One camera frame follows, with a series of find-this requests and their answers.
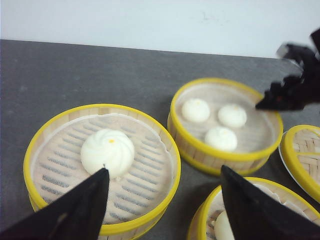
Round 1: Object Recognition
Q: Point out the white bun in bottom basket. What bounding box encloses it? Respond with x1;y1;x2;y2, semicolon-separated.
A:
214;211;235;240

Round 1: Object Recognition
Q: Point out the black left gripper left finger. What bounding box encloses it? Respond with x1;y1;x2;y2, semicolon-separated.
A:
0;168;110;240

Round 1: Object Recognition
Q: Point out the woven bamboo steamer lid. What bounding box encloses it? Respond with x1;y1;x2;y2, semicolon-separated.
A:
278;124;320;202

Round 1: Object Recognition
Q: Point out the small white bun right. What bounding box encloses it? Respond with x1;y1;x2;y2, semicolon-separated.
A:
217;104;248;128

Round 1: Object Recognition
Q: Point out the large white swirl bun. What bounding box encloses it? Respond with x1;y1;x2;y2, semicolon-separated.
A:
80;128;135;179

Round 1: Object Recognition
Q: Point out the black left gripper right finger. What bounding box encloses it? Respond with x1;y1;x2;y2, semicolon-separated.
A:
221;165;320;240

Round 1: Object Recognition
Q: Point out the steamer basket with three buns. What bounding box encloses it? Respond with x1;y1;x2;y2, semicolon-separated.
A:
167;77;284;176

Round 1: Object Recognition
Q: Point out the small white bun front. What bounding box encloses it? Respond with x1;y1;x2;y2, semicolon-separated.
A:
204;126;238;152

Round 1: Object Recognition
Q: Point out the steamer basket with single bun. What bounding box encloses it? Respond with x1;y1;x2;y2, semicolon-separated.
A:
23;103;181;240

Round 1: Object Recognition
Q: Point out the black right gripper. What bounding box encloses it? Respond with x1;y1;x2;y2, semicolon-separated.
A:
255;29;320;111

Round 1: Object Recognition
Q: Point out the bottom bamboo steamer basket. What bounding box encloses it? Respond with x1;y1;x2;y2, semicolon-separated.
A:
187;177;320;240

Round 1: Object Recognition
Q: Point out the white steamer liner paper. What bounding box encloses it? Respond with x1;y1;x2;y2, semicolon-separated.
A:
30;113;175;224

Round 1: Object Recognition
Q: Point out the small white bun left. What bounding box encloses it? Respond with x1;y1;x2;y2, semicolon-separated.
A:
181;98;211;123

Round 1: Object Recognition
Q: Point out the small white bun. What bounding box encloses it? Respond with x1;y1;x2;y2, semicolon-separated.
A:
204;126;238;152
217;104;248;128
181;98;211;123

